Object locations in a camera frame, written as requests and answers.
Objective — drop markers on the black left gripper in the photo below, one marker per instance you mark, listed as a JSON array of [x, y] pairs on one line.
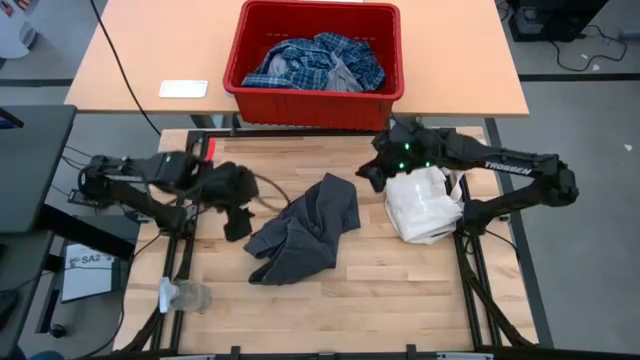
[[230, 185]]

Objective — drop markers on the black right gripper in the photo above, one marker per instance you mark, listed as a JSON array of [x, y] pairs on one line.
[[410, 150]]

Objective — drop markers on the white cloth bag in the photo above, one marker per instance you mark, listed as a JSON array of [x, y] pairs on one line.
[[420, 205]]

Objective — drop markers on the dark grey shorts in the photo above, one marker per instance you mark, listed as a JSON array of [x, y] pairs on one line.
[[310, 225]]

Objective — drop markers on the blue plaid pants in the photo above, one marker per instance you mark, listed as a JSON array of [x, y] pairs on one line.
[[310, 65]]

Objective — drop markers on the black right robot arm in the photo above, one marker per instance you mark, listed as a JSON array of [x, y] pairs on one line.
[[510, 167]]

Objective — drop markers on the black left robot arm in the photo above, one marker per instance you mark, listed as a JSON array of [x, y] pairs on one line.
[[165, 167]]

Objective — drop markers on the red plastic laundry bin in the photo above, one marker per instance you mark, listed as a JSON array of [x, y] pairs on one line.
[[310, 110]]

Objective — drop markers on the red tape tag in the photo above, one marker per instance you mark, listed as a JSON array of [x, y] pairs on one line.
[[210, 150]]

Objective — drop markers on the light grey t-shirt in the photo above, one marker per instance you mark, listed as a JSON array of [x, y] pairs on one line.
[[345, 77]]

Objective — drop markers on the white rectangular pad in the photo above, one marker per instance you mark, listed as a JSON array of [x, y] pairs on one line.
[[183, 89]]

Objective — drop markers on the light wood desk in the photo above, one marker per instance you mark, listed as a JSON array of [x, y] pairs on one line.
[[450, 50]]

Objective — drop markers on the white SA2 paper sign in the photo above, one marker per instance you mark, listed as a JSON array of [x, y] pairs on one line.
[[87, 272]]

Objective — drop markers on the black side table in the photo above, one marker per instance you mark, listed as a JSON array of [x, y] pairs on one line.
[[30, 165]]

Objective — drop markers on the black computer tower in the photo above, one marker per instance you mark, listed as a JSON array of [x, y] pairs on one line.
[[555, 20]]

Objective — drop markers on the white round container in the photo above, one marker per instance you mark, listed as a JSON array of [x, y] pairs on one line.
[[15, 30]]

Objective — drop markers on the black aluminium table frame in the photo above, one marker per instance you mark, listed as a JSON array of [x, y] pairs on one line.
[[325, 133]]

